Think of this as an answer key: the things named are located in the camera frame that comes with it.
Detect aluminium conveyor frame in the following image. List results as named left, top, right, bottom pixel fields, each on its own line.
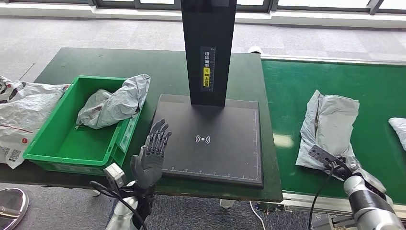
left=260, top=54, right=406, bottom=219

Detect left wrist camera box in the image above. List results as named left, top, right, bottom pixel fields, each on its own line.
left=103, top=163, right=127, bottom=191

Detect black inbound scanning machine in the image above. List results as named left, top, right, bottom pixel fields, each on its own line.
left=151, top=0, right=264, bottom=188

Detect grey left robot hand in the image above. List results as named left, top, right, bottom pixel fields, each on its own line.
left=130, top=118, right=172, bottom=189

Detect round chrome disc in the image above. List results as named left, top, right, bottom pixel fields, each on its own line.
left=0, top=188, right=29, bottom=230

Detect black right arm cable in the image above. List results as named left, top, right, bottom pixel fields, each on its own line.
left=308, top=160, right=335, bottom=230

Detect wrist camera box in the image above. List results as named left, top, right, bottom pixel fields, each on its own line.
left=308, top=145, right=353, bottom=182
left=103, top=163, right=127, bottom=191

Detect green conveyor belt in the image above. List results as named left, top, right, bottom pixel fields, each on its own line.
left=261, top=59, right=406, bottom=206

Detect large white printed bag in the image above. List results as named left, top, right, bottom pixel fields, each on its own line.
left=0, top=75, right=70, bottom=170

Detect grey parcel bag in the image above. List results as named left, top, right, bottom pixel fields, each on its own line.
left=295, top=90, right=361, bottom=182
left=76, top=74, right=152, bottom=130

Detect dark green table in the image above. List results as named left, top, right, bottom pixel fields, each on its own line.
left=0, top=47, right=283, bottom=202

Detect grey parcel with red print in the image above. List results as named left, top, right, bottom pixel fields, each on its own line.
left=388, top=117, right=406, bottom=151

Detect thin white cable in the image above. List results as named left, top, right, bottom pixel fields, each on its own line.
left=248, top=201, right=266, bottom=230

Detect green plastic crate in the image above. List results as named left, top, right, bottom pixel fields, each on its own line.
left=23, top=75, right=143, bottom=177

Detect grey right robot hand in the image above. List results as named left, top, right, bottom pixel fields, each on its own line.
left=336, top=155, right=362, bottom=182

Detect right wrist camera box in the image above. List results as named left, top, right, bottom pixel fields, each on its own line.
left=308, top=145, right=353, bottom=182

